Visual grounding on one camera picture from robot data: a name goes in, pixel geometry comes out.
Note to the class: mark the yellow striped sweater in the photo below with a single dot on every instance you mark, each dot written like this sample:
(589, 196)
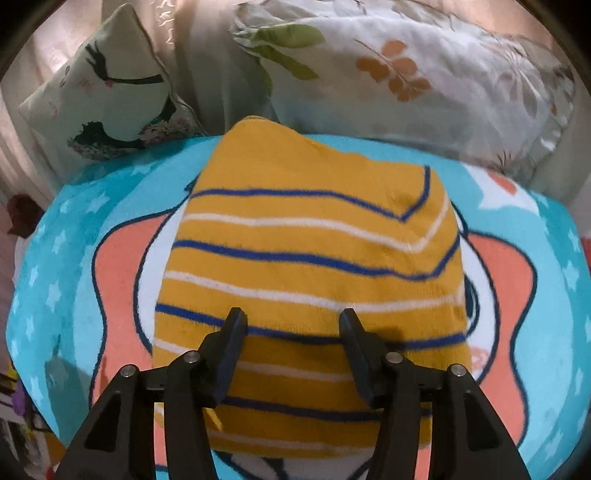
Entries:
(314, 258)

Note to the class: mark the bird print cushion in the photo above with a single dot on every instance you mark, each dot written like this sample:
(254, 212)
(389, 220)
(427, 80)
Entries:
(111, 106)

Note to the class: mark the leaf print pillow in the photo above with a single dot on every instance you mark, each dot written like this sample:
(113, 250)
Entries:
(415, 78)

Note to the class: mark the turquoise printed blanket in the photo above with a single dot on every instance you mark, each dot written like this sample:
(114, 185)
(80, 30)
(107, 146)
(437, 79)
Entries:
(69, 286)

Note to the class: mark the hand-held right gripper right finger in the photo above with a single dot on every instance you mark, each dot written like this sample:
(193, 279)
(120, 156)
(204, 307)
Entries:
(364, 369)

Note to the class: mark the dark red object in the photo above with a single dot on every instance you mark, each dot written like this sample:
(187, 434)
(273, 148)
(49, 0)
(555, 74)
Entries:
(21, 214)

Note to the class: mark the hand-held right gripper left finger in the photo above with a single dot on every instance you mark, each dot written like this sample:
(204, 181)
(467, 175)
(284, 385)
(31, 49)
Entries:
(226, 364)

